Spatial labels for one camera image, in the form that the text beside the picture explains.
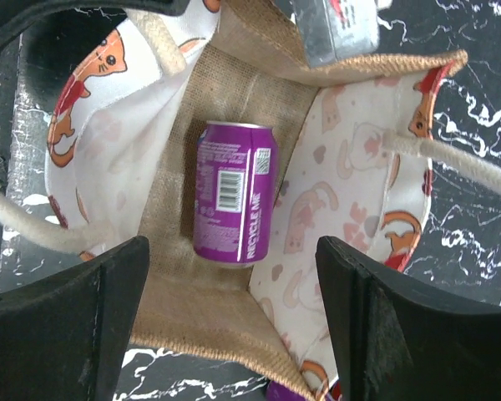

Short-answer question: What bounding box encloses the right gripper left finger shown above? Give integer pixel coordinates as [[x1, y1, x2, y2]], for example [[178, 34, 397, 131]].
[[0, 236, 149, 400]]

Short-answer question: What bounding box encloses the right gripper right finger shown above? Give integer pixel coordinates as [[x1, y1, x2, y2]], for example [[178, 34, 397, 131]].
[[316, 236, 501, 400]]

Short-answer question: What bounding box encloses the burlap canvas tote bag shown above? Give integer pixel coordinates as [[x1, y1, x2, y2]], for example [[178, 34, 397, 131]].
[[0, 1, 501, 400]]

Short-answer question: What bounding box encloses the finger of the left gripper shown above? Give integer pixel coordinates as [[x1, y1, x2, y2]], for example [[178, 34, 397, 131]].
[[0, 0, 190, 49]]

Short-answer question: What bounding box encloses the purple Fanta can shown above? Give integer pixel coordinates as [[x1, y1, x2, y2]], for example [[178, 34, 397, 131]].
[[266, 381, 306, 401], [193, 121, 278, 268]]

